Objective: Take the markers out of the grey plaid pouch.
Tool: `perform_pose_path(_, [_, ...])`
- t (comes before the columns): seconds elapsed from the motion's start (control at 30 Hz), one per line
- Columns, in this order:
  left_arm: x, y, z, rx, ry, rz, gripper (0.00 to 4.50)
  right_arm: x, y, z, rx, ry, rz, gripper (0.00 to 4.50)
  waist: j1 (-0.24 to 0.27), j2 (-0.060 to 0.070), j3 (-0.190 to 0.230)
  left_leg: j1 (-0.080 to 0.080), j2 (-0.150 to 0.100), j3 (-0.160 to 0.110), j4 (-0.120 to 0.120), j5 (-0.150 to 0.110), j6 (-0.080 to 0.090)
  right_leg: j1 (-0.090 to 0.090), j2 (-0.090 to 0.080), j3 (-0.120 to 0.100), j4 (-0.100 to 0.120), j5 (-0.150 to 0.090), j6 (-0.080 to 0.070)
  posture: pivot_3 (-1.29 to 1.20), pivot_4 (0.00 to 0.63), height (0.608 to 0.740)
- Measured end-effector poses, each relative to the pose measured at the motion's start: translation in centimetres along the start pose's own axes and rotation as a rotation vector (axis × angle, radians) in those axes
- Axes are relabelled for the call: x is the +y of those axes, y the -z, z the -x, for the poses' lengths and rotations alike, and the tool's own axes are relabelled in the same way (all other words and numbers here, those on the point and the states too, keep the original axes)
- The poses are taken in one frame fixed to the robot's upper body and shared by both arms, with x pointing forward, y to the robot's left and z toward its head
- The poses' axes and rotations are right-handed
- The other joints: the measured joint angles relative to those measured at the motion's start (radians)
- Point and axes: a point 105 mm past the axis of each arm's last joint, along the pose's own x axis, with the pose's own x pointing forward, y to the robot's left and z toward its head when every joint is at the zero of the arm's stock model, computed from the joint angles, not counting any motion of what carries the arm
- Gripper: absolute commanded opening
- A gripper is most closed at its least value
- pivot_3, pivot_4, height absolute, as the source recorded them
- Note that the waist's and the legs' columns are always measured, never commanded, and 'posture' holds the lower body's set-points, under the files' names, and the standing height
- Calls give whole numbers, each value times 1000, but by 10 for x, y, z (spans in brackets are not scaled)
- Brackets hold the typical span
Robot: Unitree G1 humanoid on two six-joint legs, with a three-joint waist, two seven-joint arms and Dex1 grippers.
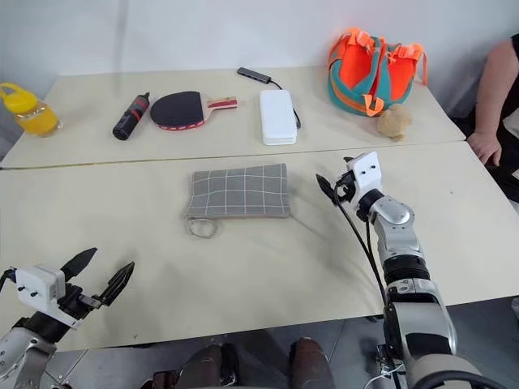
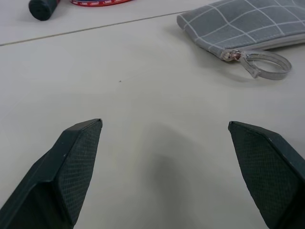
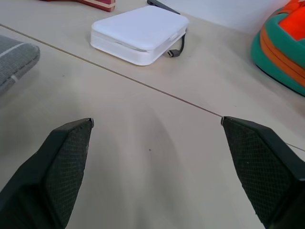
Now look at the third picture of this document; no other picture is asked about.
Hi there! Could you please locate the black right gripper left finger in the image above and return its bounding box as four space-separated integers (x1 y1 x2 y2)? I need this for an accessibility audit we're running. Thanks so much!
0 117 95 229

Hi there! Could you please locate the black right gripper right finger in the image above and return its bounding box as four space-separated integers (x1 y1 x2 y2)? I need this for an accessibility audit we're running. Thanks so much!
220 116 305 229

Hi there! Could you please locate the grey fabric pouch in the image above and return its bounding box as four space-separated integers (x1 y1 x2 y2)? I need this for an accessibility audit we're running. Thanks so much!
0 35 41 94

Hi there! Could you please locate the teal and orange pouch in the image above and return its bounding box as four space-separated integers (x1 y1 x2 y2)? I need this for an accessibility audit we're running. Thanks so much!
250 0 305 97

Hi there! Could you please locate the white plastic box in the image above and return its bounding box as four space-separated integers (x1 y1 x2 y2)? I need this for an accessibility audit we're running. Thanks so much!
90 5 190 66

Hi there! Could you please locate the red striped wooden block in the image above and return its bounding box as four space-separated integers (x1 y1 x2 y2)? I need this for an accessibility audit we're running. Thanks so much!
38 0 117 13

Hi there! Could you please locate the dark grey flat bar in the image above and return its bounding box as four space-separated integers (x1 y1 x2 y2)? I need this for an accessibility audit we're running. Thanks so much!
147 0 181 15

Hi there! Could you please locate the grey short usb cable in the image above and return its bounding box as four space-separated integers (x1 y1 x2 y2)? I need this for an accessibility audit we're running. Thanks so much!
166 33 186 58

